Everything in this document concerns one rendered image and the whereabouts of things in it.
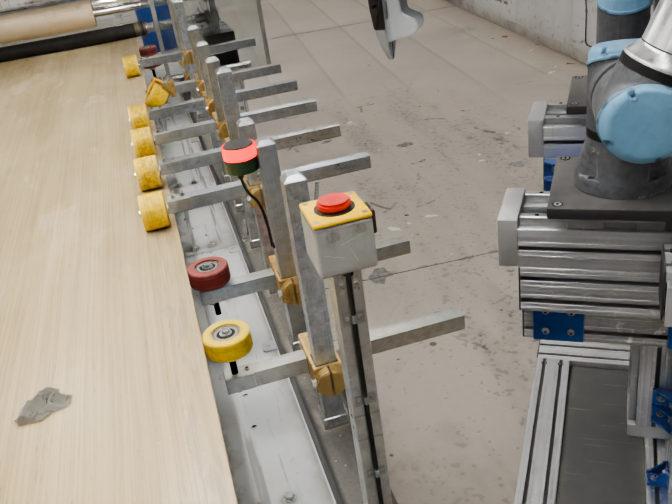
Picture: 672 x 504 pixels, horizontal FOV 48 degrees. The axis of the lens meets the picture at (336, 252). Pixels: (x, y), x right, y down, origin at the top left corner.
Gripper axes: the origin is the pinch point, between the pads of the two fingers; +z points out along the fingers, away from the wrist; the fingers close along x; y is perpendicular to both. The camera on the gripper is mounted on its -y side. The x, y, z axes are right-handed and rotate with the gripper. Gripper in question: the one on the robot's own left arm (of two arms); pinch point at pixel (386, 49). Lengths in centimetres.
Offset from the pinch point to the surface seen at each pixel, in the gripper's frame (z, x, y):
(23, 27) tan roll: 28, 184, -224
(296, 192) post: 17.2, -12.0, -12.2
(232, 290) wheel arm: 47, 6, -38
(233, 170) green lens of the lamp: 20.8, 4.6, -31.2
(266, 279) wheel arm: 46, 10, -32
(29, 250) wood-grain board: 42, 9, -87
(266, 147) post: 18.2, 8.8, -26.1
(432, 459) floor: 132, 53, -14
